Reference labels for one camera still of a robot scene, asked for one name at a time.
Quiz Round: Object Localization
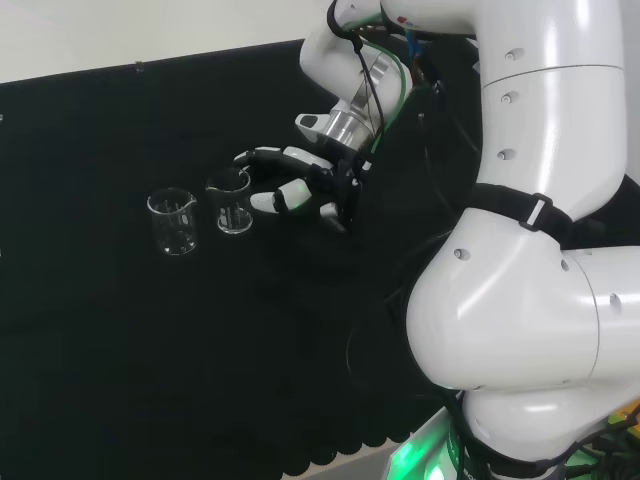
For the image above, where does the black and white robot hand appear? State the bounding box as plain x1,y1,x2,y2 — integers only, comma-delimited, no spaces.
232,144,374,234

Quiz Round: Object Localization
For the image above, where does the white wrist camera shell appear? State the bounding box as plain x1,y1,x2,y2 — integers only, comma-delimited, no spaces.
294,113,332,147

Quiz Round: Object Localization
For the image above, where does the black bench cloth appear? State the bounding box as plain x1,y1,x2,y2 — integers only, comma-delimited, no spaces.
0,37,640,480

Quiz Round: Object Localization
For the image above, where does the clear glass beaker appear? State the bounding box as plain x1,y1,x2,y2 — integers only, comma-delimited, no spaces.
146,186,199,257
204,168,252,236

